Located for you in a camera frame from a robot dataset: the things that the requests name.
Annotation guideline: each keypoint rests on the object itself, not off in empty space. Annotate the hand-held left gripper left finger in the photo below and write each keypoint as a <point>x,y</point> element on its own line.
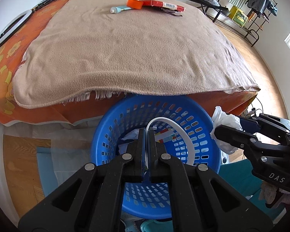
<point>142,149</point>

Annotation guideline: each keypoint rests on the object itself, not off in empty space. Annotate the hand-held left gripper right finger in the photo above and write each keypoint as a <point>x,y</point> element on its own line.
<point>151,149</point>

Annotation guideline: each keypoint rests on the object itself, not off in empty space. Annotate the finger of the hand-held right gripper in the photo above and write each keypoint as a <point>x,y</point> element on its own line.
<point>247,124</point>
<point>232,135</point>

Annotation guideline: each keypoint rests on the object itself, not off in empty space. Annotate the white plastic bag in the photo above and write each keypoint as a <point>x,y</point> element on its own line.
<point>226,120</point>

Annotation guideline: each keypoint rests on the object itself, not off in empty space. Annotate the white tissue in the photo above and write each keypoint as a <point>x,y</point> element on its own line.
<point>133,135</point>

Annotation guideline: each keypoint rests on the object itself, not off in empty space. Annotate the white curved tube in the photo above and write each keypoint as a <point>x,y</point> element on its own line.
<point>178,128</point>

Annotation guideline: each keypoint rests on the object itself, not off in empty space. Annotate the blue plastic laundry basket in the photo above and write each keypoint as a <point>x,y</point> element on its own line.
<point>125,111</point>

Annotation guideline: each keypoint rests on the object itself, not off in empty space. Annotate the dark candy wrapper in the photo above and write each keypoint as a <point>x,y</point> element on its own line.
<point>171,12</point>

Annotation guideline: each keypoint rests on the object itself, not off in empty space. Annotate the white squeeze tube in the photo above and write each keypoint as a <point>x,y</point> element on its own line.
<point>117,10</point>

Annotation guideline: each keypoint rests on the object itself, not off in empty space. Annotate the red cardboard box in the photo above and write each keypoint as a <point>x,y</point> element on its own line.
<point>159,3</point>

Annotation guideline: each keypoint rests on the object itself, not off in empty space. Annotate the teal floor mat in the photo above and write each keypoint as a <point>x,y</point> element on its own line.
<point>241,181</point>

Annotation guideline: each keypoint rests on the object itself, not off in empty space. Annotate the translucent white sheet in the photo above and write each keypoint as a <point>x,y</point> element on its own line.
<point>67,137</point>

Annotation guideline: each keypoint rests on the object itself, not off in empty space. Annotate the teal plastic object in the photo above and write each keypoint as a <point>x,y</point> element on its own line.
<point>154,226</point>

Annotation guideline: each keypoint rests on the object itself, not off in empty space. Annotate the black metal clothes rack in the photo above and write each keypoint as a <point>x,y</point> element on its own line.
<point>252,37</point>

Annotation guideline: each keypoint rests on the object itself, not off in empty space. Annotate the beige fleece blanket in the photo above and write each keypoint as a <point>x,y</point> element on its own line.
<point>135,53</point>

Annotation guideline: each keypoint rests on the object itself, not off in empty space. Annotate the light blue floor mat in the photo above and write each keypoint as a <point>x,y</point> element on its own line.
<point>46,166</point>

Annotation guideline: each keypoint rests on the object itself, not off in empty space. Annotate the yellow plastic crate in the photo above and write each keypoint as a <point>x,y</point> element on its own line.
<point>239,15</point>

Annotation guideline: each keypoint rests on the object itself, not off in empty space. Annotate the teal hanging garment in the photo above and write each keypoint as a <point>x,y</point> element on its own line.
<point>272,8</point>

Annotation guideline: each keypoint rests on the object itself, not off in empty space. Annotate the black folding chair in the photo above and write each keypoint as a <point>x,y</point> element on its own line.
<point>220,7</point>

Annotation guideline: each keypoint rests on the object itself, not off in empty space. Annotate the orange floral bed sheet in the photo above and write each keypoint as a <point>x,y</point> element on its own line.
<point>4,77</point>

